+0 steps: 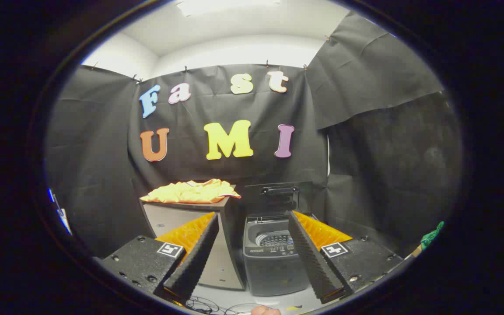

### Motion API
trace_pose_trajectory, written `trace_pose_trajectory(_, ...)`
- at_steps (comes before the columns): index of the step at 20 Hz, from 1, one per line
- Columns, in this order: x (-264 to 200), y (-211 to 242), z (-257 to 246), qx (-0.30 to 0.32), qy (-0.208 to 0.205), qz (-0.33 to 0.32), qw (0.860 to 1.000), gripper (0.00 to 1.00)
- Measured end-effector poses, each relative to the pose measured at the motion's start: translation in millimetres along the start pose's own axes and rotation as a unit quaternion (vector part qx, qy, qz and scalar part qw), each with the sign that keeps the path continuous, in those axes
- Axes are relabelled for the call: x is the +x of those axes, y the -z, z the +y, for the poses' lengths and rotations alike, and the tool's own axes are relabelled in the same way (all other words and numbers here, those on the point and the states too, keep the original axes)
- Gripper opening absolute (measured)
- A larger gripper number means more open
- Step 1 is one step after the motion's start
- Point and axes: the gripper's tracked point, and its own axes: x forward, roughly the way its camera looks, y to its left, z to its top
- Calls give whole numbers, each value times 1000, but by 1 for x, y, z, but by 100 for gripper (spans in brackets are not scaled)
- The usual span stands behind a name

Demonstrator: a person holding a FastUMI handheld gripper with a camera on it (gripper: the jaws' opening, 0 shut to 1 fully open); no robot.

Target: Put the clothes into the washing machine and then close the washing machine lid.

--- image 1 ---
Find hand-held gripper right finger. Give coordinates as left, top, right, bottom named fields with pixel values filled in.
left=286, top=210, right=405, bottom=305

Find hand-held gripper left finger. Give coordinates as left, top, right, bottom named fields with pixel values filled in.
left=101, top=212, right=220, bottom=305

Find grey washing machine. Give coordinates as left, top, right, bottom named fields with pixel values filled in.
left=242, top=214, right=312, bottom=297

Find yellow orange shirt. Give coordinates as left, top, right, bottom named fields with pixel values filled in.
left=140, top=178, right=242, bottom=204

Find grey cabinet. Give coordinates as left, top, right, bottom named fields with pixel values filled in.
left=140, top=197, right=246, bottom=291

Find green cloth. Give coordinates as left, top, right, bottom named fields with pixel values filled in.
left=420, top=221, right=445, bottom=251

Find black backdrop cloth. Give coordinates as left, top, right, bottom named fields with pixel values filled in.
left=44, top=11, right=462, bottom=259

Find blue and white object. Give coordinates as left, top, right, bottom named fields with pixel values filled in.
left=49, top=188, right=73, bottom=236

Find black cables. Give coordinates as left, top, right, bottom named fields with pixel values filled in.
left=184, top=297, right=274, bottom=315

